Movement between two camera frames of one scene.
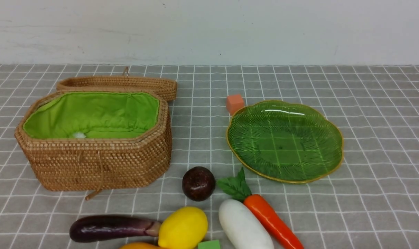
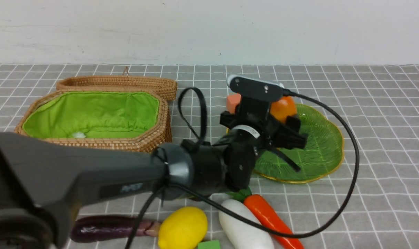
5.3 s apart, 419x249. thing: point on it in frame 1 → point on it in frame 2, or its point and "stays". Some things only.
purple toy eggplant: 86,229 stays
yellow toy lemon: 183,228 stays
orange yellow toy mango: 140,245 → 286,106
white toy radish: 240,229 stays
